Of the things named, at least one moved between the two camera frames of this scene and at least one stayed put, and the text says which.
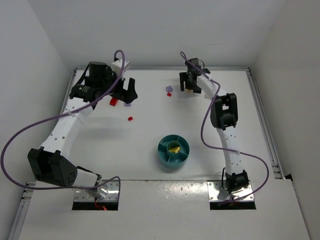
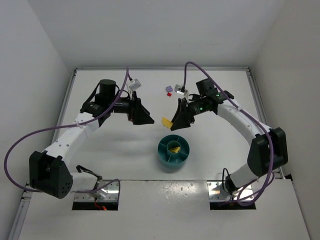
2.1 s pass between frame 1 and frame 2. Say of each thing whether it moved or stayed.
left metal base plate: stayed
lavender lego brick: stayed
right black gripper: moved
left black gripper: moved
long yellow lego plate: stayed
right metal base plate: stayed
